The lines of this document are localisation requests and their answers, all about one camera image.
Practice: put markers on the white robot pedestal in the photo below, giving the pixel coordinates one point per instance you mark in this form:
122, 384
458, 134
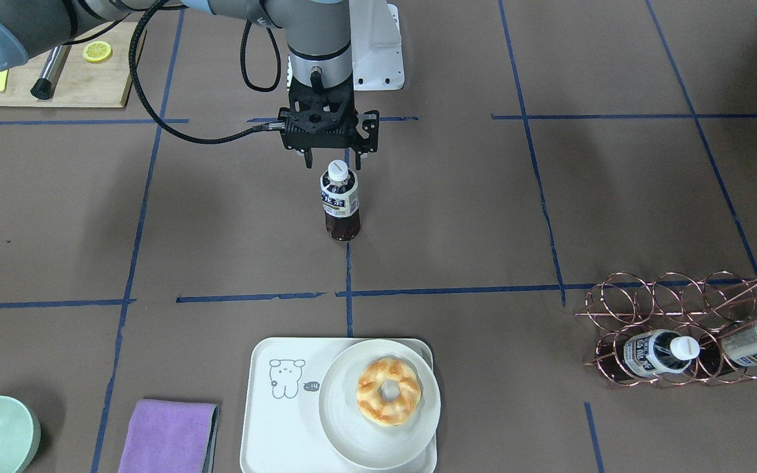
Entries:
373, 58

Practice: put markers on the cream serving tray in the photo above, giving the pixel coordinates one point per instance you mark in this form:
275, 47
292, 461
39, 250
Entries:
301, 414

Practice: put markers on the metal muddler black tip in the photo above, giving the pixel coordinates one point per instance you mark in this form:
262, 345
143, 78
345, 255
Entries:
44, 87

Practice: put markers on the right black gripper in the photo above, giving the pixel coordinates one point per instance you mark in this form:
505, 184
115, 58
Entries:
370, 131

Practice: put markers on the lemon slice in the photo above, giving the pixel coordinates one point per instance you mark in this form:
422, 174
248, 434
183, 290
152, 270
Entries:
97, 51

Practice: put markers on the front tea bottle in rack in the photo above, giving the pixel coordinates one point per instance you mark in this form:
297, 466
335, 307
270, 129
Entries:
647, 355

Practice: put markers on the yellow plastic knife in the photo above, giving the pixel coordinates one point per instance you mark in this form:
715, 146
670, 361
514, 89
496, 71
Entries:
3, 81

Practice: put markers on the wooden cutting board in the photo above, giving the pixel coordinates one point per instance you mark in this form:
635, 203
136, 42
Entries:
81, 84

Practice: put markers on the glazed donut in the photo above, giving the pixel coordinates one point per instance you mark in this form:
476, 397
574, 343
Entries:
388, 392

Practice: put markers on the tea bottle white cap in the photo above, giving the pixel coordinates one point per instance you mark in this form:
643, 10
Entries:
340, 198

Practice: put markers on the purple folded cloth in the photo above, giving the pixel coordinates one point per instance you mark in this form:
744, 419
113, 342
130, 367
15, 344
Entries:
170, 436

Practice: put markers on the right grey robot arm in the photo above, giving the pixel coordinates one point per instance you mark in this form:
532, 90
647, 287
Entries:
314, 30

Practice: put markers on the copper wire bottle rack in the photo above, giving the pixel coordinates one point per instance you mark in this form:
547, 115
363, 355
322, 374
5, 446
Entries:
706, 309

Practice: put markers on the cream round plate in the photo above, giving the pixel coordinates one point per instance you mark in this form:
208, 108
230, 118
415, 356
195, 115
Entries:
361, 442

